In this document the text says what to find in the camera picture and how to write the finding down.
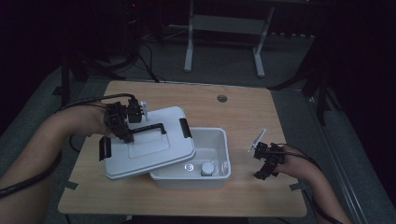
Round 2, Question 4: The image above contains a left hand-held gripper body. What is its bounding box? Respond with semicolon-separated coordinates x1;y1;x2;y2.
103;96;150;133

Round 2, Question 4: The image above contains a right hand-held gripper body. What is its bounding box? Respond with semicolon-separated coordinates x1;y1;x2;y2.
247;127;287;171

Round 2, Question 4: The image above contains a white plastic box lid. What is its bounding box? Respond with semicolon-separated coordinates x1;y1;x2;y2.
98;105;197;181

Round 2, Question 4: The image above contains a white plastic storage box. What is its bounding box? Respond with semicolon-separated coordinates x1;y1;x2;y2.
148;126;233;190

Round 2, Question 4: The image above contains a white jar with green label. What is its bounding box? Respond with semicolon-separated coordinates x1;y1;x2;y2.
200;161;216;177

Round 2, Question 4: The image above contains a person's right hand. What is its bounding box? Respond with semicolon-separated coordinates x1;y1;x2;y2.
275;145;310;180

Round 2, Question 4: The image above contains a person's left hand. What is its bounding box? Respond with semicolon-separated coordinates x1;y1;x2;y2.
69;104;117;140

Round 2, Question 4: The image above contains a black metal stand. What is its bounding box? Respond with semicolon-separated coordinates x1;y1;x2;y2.
270;46;336;126
60;46;138;107

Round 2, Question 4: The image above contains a black cable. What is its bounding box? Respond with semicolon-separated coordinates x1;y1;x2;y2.
137;42;163;84

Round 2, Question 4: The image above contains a white metal desk frame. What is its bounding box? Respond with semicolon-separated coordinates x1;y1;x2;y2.
183;0;276;79

